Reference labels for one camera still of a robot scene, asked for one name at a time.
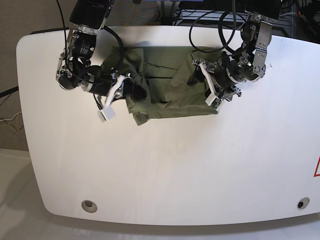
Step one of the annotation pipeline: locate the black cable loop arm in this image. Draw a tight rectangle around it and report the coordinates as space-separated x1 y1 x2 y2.
188 10 249 55
100 26 126 77

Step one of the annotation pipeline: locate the red triangle sticker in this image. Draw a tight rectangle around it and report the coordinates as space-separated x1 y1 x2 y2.
313 158 320 177

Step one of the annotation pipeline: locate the yellow cable on floor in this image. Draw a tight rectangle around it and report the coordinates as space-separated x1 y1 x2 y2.
124 0 137 27

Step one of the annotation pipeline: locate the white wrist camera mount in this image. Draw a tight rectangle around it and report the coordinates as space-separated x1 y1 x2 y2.
191 58 243 112
93 73 131 123

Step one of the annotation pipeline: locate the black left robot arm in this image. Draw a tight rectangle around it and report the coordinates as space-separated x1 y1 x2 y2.
187 0 282 98

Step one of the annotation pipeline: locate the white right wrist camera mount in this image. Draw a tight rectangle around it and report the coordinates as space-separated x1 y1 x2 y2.
93 73 131 123

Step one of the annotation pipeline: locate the olive green T-shirt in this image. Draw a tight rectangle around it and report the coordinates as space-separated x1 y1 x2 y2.
101 45 227 127

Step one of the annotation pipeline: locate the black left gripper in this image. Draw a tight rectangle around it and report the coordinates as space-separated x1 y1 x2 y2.
187 62 238 94

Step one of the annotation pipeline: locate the table cable grommet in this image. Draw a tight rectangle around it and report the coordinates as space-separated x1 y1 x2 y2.
81 200 98 214
297 197 310 210

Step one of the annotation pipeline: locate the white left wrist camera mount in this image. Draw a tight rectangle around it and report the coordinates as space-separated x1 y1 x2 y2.
191 58 243 112

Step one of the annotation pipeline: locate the right table cable grommet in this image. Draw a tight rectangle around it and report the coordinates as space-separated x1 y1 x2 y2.
297 197 310 210

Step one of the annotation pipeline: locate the aluminium frame rail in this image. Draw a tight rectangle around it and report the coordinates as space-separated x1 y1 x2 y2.
178 9 248 26

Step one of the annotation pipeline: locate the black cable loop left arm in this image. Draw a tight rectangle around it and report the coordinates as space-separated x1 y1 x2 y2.
188 10 249 55

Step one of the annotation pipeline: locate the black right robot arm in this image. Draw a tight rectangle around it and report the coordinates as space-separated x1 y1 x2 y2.
56 0 147 100

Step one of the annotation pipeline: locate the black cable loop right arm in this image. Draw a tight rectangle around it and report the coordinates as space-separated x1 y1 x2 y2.
100 26 126 77

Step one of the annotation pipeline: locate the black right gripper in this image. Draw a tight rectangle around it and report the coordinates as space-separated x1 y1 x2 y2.
87 79 147 99

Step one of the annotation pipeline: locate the left table cable grommet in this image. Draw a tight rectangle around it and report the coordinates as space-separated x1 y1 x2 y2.
81 200 98 214

